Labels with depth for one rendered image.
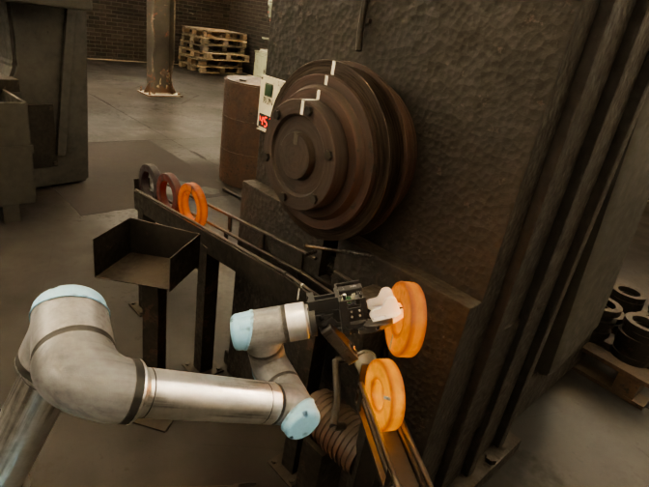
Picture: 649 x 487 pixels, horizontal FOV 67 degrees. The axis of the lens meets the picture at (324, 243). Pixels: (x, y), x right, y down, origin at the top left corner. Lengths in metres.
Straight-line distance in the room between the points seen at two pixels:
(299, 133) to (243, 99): 2.93
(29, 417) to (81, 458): 1.01
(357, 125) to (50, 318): 0.75
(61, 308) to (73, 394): 0.15
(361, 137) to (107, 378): 0.75
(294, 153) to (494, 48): 0.52
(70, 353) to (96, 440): 1.24
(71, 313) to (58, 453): 1.19
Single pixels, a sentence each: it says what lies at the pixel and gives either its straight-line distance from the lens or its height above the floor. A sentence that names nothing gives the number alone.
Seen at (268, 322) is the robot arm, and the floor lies 0.90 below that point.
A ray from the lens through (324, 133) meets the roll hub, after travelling 1.17.
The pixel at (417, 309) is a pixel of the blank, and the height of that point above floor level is 0.96.
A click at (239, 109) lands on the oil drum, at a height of 0.67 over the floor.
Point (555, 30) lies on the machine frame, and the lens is 1.14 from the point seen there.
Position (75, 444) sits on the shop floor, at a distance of 2.00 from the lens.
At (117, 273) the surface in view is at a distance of 1.73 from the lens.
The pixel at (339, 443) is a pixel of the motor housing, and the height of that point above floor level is 0.50.
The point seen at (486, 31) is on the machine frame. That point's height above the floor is 1.47.
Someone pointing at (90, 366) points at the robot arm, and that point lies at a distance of 0.77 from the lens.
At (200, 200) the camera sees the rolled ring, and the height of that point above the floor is 0.74.
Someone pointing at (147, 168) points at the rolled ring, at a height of 0.73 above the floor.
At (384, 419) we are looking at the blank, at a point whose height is 0.69.
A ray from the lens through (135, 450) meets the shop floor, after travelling 1.94.
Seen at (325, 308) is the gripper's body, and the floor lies 0.93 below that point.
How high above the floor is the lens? 1.44
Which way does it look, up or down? 24 degrees down
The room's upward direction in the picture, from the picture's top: 9 degrees clockwise
